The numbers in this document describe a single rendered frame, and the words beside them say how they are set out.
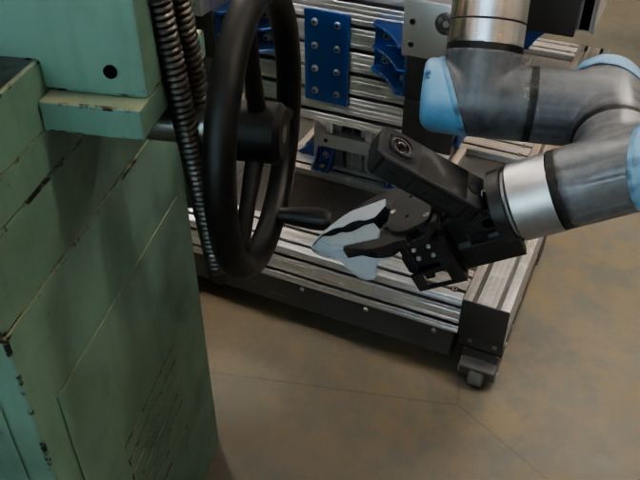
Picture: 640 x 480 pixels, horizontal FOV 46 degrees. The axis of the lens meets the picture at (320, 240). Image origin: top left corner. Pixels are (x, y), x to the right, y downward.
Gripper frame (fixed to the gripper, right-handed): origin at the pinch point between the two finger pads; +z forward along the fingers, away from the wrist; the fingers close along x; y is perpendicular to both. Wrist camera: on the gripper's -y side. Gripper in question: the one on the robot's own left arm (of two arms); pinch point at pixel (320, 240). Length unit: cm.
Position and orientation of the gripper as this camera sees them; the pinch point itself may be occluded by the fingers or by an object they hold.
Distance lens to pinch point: 79.3
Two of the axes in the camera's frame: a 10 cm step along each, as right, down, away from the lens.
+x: 2.0, -6.7, 7.2
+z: -8.5, 2.5, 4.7
